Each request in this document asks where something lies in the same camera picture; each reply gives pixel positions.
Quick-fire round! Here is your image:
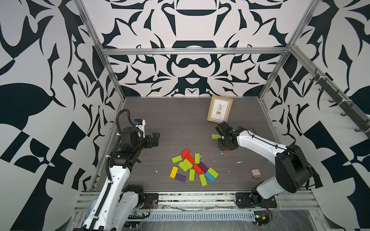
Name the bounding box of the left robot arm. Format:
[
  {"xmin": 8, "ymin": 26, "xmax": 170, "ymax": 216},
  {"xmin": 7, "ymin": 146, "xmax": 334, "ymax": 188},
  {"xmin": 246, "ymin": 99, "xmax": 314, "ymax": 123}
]
[{"xmin": 78, "ymin": 109, "xmax": 160, "ymax": 231}]

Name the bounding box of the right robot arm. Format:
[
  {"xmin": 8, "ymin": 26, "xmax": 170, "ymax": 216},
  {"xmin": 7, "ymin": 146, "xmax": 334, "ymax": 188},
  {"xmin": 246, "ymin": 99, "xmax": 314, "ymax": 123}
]
[{"xmin": 215, "ymin": 122, "xmax": 314, "ymax": 207}]

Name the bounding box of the lime block beside teal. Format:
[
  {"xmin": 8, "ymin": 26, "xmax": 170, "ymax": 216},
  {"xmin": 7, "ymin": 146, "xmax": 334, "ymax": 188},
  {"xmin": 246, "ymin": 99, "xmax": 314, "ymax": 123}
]
[{"xmin": 208, "ymin": 167, "xmax": 219, "ymax": 179}]

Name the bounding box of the purple block centre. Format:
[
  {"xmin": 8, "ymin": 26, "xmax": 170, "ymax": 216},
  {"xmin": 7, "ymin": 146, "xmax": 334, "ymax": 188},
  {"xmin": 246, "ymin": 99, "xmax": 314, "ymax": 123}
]
[{"xmin": 198, "ymin": 162, "xmax": 209, "ymax": 173}]

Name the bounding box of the purple block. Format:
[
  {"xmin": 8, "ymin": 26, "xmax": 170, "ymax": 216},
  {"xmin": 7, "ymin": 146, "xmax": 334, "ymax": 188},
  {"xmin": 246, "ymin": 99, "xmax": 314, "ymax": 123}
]
[
  {"xmin": 175, "ymin": 174, "xmax": 187, "ymax": 182},
  {"xmin": 198, "ymin": 162, "xmax": 209, "ymax": 173}
]

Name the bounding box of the red block pile middle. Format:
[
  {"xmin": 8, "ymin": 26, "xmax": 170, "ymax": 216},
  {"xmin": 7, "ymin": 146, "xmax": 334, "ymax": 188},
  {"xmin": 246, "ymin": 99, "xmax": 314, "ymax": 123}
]
[{"xmin": 185, "ymin": 154, "xmax": 195, "ymax": 164}]

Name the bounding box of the yellow block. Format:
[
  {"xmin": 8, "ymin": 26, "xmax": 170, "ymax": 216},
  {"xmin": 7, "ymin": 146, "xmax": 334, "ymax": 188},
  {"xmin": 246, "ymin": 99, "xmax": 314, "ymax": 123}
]
[{"xmin": 170, "ymin": 166, "xmax": 178, "ymax": 179}]

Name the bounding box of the pink beige small box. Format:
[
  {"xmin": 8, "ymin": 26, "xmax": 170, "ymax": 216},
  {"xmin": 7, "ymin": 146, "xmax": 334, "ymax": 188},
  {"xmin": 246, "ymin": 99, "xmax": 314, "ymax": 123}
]
[{"xmin": 251, "ymin": 169, "xmax": 262, "ymax": 179}]

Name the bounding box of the lime block pair centre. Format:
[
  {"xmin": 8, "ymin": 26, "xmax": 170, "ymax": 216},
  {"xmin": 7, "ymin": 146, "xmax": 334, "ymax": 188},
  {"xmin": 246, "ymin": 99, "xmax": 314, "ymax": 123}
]
[{"xmin": 178, "ymin": 159, "xmax": 193, "ymax": 172}]

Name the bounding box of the red block pile lower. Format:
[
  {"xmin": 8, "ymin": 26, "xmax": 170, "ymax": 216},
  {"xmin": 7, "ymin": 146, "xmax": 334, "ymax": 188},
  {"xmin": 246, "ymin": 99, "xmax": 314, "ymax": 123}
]
[{"xmin": 193, "ymin": 164, "xmax": 203, "ymax": 175}]

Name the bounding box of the lime block bottom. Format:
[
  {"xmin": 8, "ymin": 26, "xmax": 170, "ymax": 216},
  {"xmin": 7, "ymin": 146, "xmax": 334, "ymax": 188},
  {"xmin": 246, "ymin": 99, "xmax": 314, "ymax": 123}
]
[{"xmin": 199, "ymin": 174, "xmax": 207, "ymax": 186}]

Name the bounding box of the purple block lower left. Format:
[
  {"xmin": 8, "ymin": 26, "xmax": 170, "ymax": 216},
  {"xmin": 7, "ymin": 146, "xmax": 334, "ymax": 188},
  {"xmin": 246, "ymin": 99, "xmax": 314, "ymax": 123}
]
[{"xmin": 175, "ymin": 174, "xmax": 187, "ymax": 182}]

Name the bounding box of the green circuit board left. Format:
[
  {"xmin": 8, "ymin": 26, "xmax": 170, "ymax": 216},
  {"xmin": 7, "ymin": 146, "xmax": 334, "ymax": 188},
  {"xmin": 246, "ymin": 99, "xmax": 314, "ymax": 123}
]
[{"xmin": 128, "ymin": 209, "xmax": 150, "ymax": 220}]

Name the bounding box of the circuit board right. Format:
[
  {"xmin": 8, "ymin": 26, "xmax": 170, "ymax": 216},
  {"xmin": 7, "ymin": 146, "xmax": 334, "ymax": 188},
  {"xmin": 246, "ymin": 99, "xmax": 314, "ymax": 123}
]
[{"xmin": 253, "ymin": 209, "xmax": 273, "ymax": 226}]

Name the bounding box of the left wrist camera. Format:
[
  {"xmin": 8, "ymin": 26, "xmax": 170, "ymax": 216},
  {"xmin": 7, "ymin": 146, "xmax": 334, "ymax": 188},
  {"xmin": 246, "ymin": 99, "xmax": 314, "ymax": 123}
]
[{"xmin": 134, "ymin": 118, "xmax": 145, "ymax": 138}]

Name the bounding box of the wooden picture frame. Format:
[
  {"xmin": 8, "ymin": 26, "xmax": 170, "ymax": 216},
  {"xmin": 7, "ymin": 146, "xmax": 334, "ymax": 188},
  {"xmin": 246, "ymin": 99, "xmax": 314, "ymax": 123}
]
[{"xmin": 207, "ymin": 95, "xmax": 233, "ymax": 123}]

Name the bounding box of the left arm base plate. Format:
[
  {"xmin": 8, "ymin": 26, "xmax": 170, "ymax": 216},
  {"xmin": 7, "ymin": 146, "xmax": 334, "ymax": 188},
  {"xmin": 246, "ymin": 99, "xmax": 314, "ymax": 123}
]
[{"xmin": 138, "ymin": 193, "xmax": 159, "ymax": 209}]

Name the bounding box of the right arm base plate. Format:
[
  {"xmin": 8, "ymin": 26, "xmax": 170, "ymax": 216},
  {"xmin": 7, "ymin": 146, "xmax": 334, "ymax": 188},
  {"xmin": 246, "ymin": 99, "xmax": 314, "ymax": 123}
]
[{"xmin": 235, "ymin": 193, "xmax": 277, "ymax": 209}]

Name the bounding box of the white cable duct strip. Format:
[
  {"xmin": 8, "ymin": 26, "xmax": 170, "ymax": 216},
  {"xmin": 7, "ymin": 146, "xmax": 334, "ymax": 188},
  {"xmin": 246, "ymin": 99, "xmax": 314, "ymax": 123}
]
[{"xmin": 127, "ymin": 210, "xmax": 256, "ymax": 222}]

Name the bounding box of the aluminium front rail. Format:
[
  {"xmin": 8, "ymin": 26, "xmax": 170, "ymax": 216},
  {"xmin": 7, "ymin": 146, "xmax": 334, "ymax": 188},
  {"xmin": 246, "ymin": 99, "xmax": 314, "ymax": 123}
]
[{"xmin": 76, "ymin": 190, "xmax": 320, "ymax": 211}]

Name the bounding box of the wall hook rail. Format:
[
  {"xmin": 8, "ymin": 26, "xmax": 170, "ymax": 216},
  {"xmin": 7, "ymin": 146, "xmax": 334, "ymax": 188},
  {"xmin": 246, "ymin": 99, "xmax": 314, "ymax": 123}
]
[{"xmin": 310, "ymin": 68, "xmax": 370, "ymax": 139}]

